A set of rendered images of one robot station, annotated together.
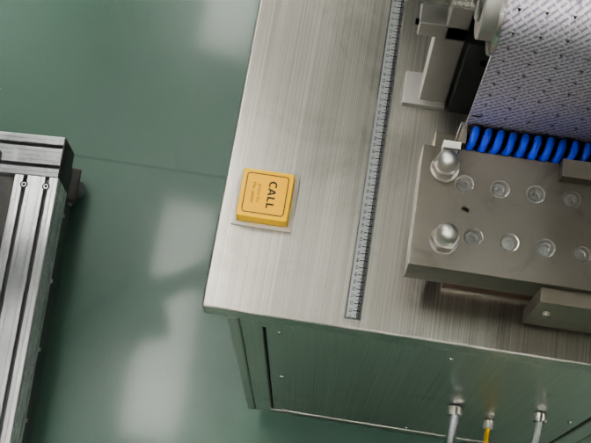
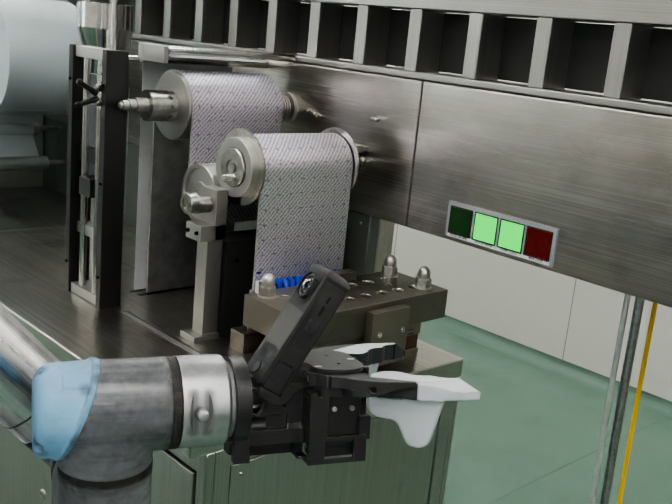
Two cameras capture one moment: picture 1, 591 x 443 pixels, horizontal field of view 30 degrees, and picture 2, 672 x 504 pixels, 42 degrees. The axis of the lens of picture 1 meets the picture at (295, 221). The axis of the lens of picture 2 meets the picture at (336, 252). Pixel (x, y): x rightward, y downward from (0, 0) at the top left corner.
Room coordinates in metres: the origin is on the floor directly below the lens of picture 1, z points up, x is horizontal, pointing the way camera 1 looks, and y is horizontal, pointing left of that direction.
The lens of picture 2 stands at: (-0.53, 0.98, 1.52)
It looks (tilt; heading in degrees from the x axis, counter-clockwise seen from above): 14 degrees down; 307
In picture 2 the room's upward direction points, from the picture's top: 6 degrees clockwise
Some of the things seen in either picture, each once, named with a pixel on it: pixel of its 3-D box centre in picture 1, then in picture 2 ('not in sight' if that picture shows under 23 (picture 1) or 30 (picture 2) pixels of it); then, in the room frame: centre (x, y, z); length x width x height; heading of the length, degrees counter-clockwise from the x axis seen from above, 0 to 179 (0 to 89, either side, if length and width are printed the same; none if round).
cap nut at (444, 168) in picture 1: (447, 162); (267, 284); (0.51, -0.19, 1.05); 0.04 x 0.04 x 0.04
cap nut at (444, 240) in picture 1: (446, 236); not in sight; (0.42, -0.18, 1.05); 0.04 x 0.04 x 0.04
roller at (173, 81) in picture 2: not in sight; (219, 106); (0.87, -0.38, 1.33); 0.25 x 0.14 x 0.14; 82
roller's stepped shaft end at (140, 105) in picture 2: not in sight; (132, 105); (0.90, -0.17, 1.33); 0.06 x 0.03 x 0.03; 82
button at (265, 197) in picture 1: (266, 197); not in sight; (0.52, 0.04, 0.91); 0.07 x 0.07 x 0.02; 82
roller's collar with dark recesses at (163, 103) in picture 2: not in sight; (158, 105); (0.89, -0.23, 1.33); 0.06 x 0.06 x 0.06; 82
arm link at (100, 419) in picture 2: not in sight; (105, 410); (0.00, 0.57, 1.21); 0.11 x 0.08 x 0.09; 59
